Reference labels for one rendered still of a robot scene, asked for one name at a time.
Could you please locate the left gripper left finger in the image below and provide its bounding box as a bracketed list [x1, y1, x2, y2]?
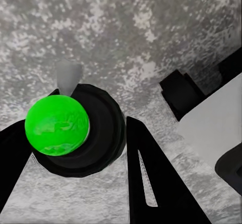
[0, 119, 32, 213]

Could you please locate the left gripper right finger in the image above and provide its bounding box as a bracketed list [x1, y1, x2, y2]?
[126, 117, 211, 224]

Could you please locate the insectifuge atomizer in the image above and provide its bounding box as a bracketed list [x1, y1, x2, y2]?
[25, 59, 127, 178]

